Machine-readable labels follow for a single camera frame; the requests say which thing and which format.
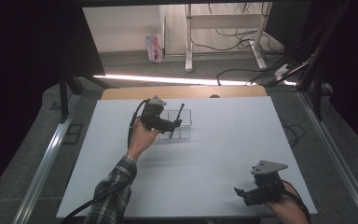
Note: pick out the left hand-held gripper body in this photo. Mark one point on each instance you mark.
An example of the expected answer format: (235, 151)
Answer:
(154, 115)

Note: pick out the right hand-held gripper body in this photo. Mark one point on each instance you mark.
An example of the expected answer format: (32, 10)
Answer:
(267, 183)

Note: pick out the black makeup brush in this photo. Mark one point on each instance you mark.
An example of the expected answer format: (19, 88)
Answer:
(177, 119)

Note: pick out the clear plastic organizer box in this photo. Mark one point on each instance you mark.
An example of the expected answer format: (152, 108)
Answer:
(185, 119)

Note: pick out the person's left hand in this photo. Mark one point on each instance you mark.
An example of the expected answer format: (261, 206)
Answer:
(141, 138)

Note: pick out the person's right hand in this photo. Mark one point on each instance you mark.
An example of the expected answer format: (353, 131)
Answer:
(287, 208)

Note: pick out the wooden table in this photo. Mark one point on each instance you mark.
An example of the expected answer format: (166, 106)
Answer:
(183, 92)

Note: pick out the bright light strip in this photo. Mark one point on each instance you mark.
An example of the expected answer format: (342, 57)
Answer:
(167, 80)

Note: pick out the white table cover board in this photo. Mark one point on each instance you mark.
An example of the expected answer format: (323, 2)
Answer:
(205, 161)

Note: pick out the colourful printed box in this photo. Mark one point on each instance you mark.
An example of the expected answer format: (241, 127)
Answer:
(154, 49)

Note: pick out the black metal stand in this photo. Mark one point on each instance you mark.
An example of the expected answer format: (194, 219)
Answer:
(63, 96)
(317, 56)

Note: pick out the white power strip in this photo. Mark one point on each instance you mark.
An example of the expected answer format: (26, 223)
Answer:
(282, 70)

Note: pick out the black panel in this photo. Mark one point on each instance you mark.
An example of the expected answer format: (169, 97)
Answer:
(287, 21)

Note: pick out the aluminium rail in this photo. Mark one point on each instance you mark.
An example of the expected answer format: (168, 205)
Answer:
(338, 158)
(46, 165)

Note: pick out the black rectangular floor frame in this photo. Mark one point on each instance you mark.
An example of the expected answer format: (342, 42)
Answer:
(73, 133)

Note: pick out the white desk frame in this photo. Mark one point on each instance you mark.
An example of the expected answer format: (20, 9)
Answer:
(223, 21)

